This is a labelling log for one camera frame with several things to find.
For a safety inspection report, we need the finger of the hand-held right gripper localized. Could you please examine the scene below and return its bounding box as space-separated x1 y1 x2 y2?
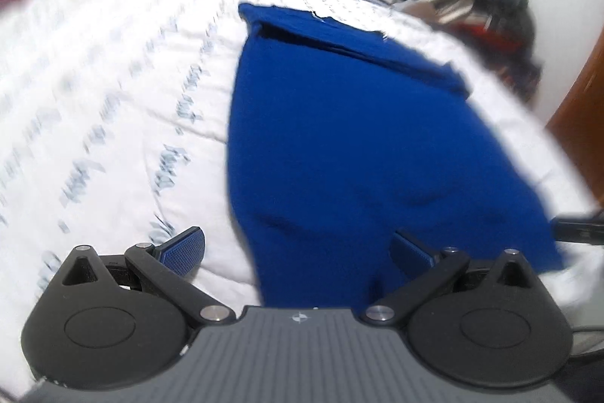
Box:
551 209 604 246

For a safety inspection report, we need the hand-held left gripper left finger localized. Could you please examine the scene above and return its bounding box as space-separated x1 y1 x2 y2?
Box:
47 227 234 328

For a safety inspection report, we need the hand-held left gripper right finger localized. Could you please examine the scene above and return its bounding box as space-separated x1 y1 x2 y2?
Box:
359 227 543 328

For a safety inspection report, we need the blue knit sweater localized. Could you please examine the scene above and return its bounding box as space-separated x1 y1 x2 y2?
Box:
226 2 567 314

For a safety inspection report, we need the brown wooden door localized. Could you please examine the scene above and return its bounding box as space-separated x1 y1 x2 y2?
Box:
545 48 604 215

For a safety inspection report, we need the white script-printed bedspread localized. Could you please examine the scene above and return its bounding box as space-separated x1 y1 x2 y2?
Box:
0 0 604 399

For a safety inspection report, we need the dark patterned cloth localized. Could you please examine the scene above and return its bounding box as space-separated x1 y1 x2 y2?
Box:
491 48 543 106

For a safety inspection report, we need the red garment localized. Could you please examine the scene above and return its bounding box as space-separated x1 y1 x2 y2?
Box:
453 23 516 51

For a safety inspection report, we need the dark jacket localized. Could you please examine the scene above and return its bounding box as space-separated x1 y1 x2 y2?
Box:
453 0 537 51

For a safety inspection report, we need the beige tote bag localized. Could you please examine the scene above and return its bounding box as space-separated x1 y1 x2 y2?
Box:
403 0 478 27

